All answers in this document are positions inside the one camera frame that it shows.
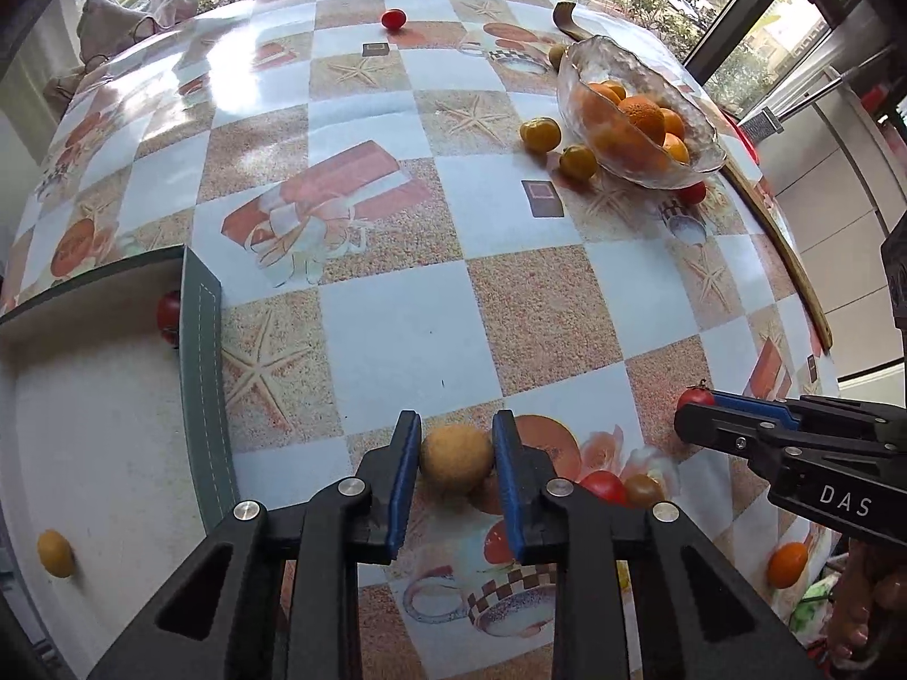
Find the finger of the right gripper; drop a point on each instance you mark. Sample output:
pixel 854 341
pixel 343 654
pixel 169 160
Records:
pixel 742 435
pixel 763 410

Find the far red cherry tomato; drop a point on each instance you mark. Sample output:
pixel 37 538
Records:
pixel 394 19

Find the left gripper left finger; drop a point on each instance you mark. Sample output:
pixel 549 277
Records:
pixel 358 520

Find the tan round fruit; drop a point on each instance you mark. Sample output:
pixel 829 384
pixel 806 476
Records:
pixel 456 458

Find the yellow kumquat left of bowl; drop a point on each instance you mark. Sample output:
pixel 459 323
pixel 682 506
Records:
pixel 540 135

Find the checkered patterned tablecloth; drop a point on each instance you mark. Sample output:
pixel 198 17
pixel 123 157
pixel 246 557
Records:
pixel 385 242

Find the brownish tomato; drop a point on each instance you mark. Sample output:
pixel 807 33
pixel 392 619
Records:
pixel 643 491

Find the dark red tomato in tray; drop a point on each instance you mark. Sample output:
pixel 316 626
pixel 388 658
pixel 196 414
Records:
pixel 167 316

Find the green fruit behind bowl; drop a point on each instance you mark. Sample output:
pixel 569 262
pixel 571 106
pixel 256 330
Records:
pixel 556 54

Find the yellow kumquat near bowl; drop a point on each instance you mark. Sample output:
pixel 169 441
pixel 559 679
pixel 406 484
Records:
pixel 578 163

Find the big orange in bowl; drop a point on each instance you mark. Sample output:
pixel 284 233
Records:
pixel 645 115

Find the red cherry tomato with stem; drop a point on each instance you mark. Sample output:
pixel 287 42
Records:
pixel 700 394

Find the green tray white inside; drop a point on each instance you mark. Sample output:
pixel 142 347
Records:
pixel 114 439

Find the yellow tomato in tray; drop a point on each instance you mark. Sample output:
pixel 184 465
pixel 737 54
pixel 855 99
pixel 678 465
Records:
pixel 55 554

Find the large orange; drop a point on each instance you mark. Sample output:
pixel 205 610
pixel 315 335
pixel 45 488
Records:
pixel 786 565

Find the red tomato beside bowl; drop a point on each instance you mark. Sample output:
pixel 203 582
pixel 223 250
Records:
pixel 692 195

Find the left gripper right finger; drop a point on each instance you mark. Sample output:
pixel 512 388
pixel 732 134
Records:
pixel 554 521

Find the glass fruit bowl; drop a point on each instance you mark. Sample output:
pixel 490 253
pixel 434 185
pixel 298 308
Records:
pixel 595 75

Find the pink cloth on chair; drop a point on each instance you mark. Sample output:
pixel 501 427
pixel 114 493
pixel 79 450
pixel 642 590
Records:
pixel 106 27

